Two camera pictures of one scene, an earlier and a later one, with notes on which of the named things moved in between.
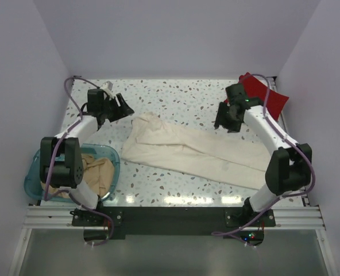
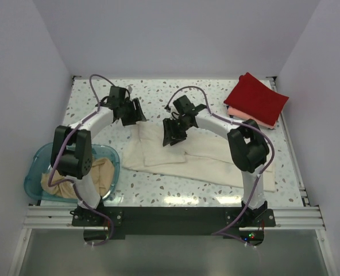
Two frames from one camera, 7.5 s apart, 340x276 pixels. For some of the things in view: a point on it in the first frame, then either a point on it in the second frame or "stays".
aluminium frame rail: (49, 217) stays
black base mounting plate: (241, 225) stays
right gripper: (221, 121) -> (170, 134)
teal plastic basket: (32, 178) stays
